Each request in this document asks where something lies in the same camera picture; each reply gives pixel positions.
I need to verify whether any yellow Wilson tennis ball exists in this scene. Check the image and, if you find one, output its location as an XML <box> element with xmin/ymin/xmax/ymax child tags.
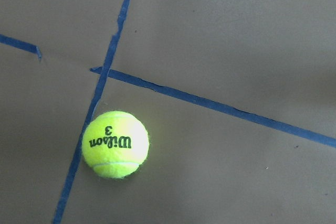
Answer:
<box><xmin>81</xmin><ymin>111</ymin><xmax>150</xmax><ymax>179</ymax></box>

